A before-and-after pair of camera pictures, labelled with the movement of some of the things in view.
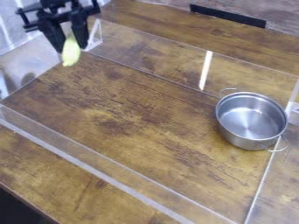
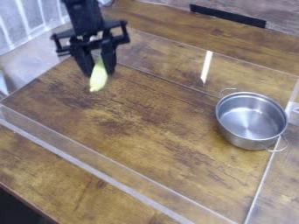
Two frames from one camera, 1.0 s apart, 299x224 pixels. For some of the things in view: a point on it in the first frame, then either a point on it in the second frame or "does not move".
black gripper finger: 53,32 -> 81,51
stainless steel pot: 251,121 does not move
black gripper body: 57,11 -> 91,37
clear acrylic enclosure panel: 108,169 does not move
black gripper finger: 79,23 -> 108,45
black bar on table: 208,11 does not move
